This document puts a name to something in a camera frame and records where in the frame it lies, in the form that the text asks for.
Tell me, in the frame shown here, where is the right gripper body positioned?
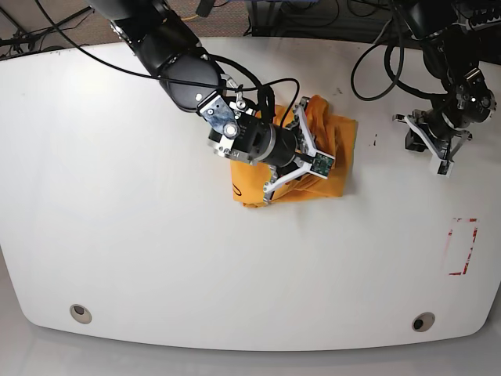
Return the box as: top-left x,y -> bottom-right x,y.
265,125 -> 303,168

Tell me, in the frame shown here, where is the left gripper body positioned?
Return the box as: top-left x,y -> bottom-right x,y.
418,110 -> 466,151

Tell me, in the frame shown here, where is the yellow T-shirt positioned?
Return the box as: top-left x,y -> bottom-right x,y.
230,95 -> 357,208

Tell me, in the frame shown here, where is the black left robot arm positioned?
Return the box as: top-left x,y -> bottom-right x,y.
394,1 -> 497,152

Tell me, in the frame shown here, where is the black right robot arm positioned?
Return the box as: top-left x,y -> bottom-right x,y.
90,1 -> 298,168

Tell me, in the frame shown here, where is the red tape rectangle marking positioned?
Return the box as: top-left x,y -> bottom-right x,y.
443,218 -> 479,276

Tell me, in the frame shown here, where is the white power strip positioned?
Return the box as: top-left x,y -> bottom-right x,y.
467,5 -> 500,31

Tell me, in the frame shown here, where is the right table grommet hole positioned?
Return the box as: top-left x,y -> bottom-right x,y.
412,312 -> 435,333

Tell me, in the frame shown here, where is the table grommet hole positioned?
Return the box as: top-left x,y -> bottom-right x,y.
412,312 -> 435,333
70,304 -> 92,324

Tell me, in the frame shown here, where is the left table grommet hole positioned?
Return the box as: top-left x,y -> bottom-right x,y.
70,304 -> 92,324

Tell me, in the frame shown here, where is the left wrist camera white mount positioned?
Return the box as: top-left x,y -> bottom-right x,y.
392,110 -> 473,177

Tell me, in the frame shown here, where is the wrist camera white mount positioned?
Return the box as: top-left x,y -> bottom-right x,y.
262,97 -> 336,204
392,110 -> 473,177

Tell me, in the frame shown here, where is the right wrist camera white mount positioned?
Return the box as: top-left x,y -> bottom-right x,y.
262,97 -> 336,204

